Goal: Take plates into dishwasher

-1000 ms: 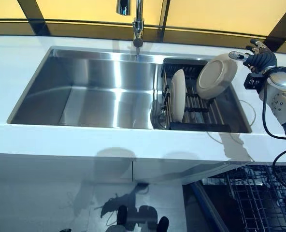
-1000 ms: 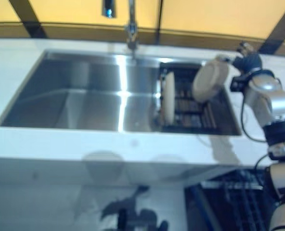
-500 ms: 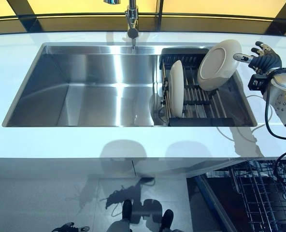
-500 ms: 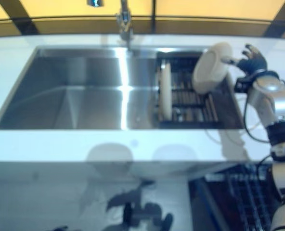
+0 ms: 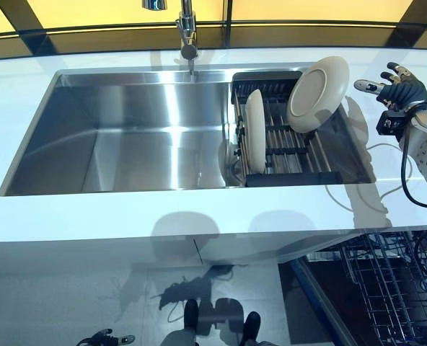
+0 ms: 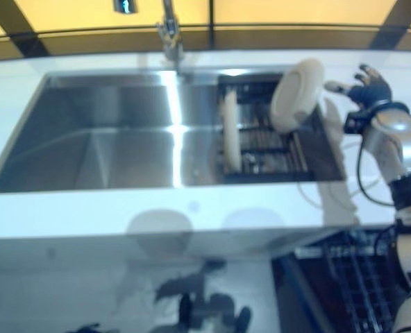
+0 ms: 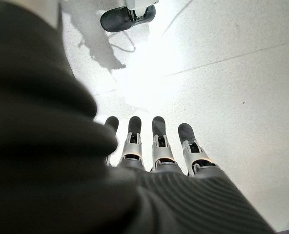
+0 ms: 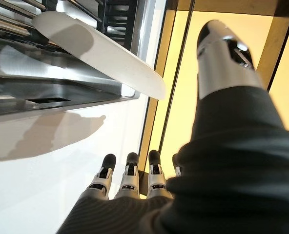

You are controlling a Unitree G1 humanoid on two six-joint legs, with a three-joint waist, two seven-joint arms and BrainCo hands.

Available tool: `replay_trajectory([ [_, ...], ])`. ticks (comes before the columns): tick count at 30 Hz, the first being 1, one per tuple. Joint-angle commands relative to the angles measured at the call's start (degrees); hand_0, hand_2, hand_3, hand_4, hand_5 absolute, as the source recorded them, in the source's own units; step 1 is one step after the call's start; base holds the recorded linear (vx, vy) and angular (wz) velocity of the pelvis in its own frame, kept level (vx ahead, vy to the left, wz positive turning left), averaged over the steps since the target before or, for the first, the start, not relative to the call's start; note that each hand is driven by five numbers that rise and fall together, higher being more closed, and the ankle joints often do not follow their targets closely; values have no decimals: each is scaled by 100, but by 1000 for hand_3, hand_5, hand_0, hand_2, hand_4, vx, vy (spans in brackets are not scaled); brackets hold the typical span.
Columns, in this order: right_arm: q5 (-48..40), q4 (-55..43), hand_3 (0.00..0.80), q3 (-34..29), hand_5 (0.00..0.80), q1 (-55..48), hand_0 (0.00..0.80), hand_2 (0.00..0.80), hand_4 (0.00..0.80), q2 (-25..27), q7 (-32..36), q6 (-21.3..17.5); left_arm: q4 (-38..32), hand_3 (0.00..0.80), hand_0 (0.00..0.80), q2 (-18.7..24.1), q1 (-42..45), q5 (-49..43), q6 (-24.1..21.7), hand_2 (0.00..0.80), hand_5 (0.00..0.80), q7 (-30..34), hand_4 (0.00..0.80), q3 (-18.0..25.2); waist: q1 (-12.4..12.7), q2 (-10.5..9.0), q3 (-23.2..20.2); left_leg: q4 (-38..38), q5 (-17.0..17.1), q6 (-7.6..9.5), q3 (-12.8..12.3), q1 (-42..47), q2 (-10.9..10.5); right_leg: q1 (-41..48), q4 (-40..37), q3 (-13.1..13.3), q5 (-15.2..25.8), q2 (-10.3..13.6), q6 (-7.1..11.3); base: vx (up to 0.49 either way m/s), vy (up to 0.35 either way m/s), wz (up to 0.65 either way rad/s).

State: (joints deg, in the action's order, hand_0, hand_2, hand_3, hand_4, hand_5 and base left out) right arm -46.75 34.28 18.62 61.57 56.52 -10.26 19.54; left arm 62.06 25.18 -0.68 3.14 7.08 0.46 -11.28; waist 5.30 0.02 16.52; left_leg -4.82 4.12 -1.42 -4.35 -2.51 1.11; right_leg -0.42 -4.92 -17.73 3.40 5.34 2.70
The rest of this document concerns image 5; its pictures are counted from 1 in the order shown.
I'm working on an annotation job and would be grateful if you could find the black sink dish rack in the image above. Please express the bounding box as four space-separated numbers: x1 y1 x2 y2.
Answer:
231 71 343 188

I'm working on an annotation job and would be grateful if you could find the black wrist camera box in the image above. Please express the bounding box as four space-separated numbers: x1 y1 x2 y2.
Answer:
377 110 408 136

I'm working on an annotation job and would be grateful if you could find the beige ceramic plate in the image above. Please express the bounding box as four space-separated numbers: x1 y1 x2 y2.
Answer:
245 89 267 173
286 56 351 134

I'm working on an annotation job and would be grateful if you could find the stainless steel sink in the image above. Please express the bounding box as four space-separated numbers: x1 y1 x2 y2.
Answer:
0 64 377 198

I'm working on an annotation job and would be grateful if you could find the narrow white cabinet door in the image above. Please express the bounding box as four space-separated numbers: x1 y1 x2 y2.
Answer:
195 232 348 267

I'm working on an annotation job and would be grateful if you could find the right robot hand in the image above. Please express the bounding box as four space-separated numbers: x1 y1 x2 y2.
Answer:
353 61 427 109

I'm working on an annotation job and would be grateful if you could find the chrome kitchen faucet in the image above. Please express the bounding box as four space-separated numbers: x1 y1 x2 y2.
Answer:
141 0 202 75

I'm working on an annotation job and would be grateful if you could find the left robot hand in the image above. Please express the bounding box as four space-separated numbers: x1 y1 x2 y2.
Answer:
79 327 135 346

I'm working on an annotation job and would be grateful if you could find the black robot foot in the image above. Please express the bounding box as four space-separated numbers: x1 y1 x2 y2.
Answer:
242 311 272 346

